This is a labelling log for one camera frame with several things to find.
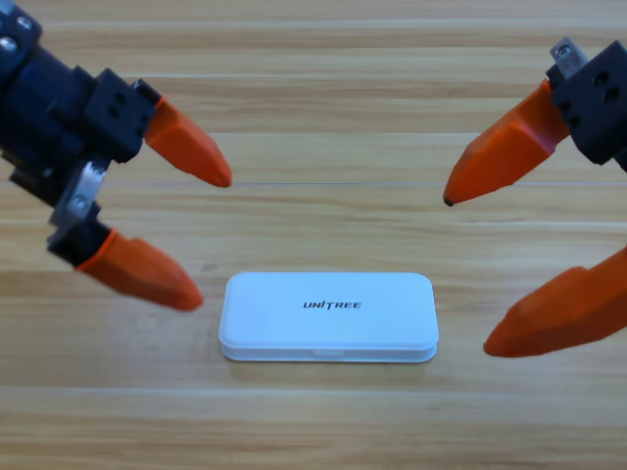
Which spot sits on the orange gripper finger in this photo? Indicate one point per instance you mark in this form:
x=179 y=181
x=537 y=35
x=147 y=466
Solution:
x=142 y=271
x=563 y=313

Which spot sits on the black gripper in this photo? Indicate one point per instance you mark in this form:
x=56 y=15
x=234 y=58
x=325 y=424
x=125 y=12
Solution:
x=597 y=108
x=63 y=122

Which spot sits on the white Unitree pencil case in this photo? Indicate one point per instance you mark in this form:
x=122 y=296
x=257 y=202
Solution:
x=328 y=328

